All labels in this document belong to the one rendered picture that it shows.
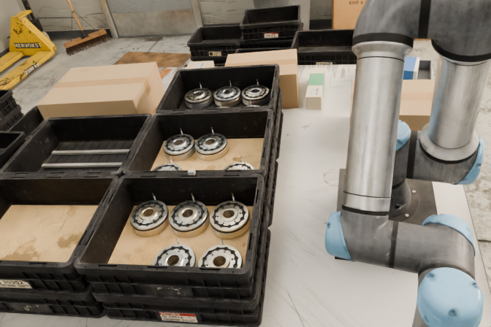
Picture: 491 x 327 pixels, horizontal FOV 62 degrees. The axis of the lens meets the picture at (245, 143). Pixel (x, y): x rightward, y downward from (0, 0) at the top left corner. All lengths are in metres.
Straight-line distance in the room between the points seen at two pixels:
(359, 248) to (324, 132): 0.91
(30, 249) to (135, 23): 3.65
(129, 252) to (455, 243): 0.75
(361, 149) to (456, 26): 0.23
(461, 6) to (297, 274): 0.74
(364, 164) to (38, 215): 0.97
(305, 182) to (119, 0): 3.62
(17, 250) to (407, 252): 0.98
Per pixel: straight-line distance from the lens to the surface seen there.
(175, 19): 4.45
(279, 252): 1.17
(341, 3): 3.81
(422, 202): 1.16
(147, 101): 1.69
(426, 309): 0.62
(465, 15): 0.69
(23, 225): 1.34
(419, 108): 1.41
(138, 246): 1.11
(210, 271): 0.88
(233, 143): 1.33
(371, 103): 0.67
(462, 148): 0.96
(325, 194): 1.31
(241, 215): 1.05
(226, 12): 4.26
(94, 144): 1.53
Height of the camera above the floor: 1.63
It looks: 37 degrees down
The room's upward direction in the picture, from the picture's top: 10 degrees counter-clockwise
